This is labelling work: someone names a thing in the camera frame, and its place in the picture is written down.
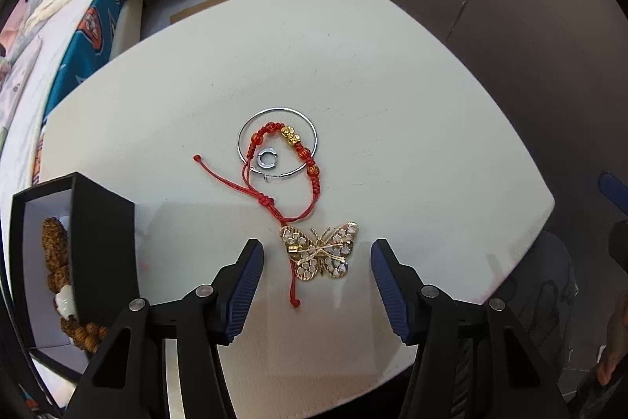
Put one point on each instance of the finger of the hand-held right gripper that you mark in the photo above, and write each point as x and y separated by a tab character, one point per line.
613	188

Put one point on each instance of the silver bangle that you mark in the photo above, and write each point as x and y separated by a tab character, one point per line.
277	108

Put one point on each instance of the white bed frame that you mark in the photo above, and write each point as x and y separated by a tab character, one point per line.
130	24

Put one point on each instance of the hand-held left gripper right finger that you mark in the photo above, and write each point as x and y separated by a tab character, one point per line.
392	296

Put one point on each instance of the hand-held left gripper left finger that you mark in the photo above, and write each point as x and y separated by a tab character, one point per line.
243	296

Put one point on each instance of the person's right hand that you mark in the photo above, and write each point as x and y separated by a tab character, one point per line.
607	367

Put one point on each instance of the white bed sheet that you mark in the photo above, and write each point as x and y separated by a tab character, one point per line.
19	114

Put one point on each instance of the white ornament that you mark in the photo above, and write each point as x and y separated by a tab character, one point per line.
64	302

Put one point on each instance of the white square table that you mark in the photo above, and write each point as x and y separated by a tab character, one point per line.
392	105

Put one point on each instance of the gold butterfly brooch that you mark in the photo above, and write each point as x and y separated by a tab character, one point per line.
338	252

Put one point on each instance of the black jewelry box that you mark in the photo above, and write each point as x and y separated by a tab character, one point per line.
100	252

